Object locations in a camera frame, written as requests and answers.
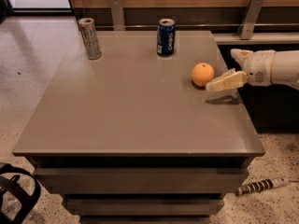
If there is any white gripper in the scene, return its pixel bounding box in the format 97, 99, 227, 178
206, 49, 276, 92

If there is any orange fruit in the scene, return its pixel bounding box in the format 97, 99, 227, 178
192, 63, 214, 87

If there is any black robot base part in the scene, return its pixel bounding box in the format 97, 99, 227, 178
0, 162, 41, 224

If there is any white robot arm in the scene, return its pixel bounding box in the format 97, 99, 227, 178
206, 49, 299, 92

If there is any blue soda can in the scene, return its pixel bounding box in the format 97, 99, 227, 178
157, 19, 176, 56

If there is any white power strip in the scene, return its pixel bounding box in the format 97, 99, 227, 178
235, 177, 289, 196

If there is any grey drawer cabinet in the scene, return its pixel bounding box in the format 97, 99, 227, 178
14, 31, 264, 224

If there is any silver patterned can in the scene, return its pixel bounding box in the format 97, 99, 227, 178
78, 18, 102, 60

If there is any right metal bracket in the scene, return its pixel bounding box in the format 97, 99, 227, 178
237, 0, 264, 40

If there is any metal bracket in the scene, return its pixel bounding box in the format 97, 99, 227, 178
109, 0, 125, 31
237, 0, 264, 40

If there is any left metal bracket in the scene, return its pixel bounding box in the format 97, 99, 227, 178
109, 0, 125, 31

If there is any horizontal metal rail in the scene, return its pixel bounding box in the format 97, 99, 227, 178
95, 23, 299, 30

